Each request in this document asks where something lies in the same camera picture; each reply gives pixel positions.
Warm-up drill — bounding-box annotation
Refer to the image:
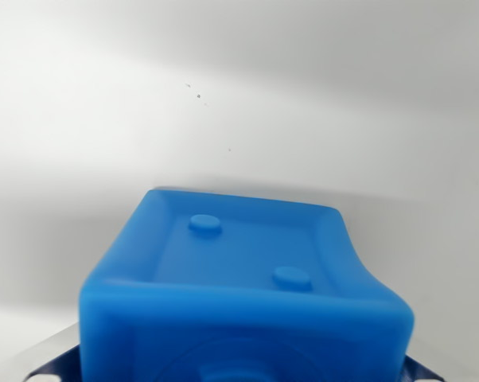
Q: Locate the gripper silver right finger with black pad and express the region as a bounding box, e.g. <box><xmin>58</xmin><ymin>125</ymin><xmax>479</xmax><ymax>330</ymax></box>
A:
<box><xmin>399</xmin><ymin>355</ymin><xmax>444</xmax><ymax>382</ymax></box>

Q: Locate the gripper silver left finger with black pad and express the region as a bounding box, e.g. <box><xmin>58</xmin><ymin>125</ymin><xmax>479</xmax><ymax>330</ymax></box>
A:
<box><xmin>22</xmin><ymin>321</ymin><xmax>84</xmax><ymax>382</ymax></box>

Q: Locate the blue rubber cube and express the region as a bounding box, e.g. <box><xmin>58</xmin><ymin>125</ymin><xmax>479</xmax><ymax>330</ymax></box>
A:
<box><xmin>79</xmin><ymin>188</ymin><xmax>417</xmax><ymax>382</ymax></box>

